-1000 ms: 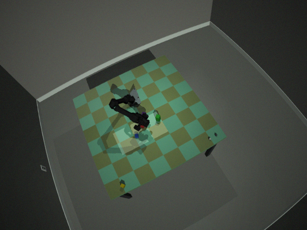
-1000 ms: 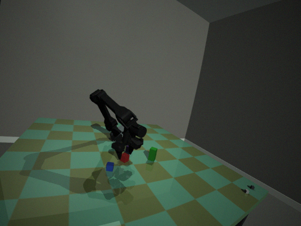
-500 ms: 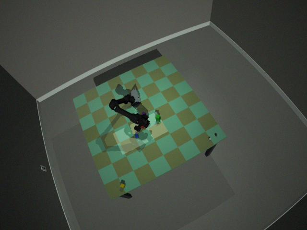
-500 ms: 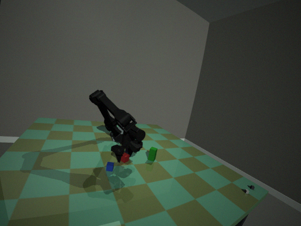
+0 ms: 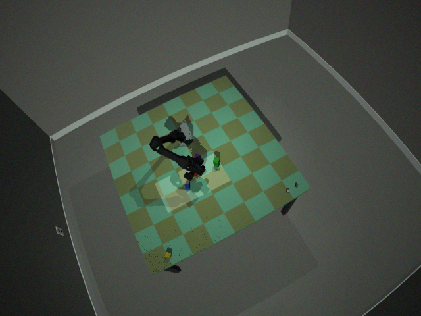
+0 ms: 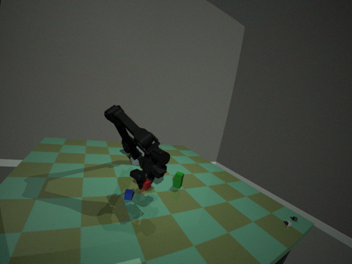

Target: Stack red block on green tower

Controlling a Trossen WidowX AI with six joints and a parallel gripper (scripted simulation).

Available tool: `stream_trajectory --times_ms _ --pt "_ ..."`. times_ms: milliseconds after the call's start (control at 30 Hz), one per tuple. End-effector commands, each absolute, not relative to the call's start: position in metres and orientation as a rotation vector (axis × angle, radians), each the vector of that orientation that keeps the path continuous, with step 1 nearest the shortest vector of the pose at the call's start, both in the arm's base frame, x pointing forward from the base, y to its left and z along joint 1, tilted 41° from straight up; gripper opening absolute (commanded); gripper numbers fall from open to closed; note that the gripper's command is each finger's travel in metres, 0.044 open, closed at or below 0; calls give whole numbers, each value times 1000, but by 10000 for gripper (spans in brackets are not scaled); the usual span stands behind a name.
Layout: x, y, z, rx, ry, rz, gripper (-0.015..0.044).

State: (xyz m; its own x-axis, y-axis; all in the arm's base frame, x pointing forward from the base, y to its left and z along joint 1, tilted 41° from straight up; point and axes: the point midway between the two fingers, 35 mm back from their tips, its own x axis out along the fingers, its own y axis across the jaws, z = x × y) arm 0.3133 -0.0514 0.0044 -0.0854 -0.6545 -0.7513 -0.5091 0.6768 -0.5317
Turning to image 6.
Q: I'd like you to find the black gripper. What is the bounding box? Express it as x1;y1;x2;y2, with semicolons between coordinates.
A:
130;156;156;189

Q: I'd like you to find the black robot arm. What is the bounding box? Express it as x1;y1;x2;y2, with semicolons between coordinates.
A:
104;105;170;178

